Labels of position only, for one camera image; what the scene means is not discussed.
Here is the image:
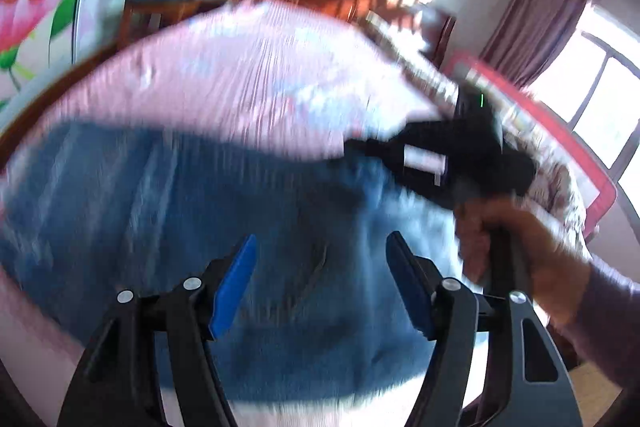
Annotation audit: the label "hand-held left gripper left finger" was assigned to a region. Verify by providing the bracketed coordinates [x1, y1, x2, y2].
[56, 234, 258, 427]

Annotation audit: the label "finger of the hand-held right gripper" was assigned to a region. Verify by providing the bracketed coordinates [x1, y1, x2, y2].
[342, 126, 416, 164]

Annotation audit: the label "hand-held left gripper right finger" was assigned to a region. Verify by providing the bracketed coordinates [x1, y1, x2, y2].
[386, 231, 583, 427]

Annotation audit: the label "blue denim pants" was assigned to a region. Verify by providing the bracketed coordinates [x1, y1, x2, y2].
[0, 119, 471, 403]

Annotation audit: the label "person's right forearm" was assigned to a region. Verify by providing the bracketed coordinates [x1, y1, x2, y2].
[557, 257, 640, 390]

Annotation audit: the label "person's right hand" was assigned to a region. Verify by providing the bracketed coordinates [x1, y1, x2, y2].
[457, 197, 596, 325]

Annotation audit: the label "pink child's bed board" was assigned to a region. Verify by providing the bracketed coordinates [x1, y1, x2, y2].
[440, 49, 621, 253]

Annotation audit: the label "window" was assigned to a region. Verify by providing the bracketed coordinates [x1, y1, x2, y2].
[525, 2, 640, 188]

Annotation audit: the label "purple curtain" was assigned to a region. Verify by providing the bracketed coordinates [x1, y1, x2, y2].
[480, 0, 606, 88]

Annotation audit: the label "pink checked bedsheet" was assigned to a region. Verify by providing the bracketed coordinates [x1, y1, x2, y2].
[0, 0, 453, 427]

